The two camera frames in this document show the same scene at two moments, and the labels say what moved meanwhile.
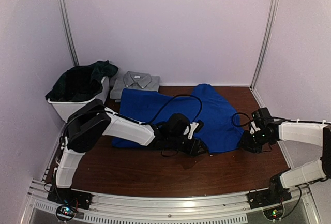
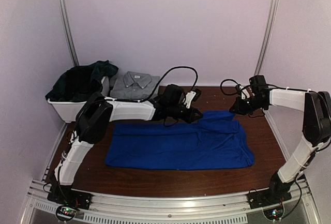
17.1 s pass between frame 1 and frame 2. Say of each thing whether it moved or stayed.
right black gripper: moved
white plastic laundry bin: stayed
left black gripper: moved
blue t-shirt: moved
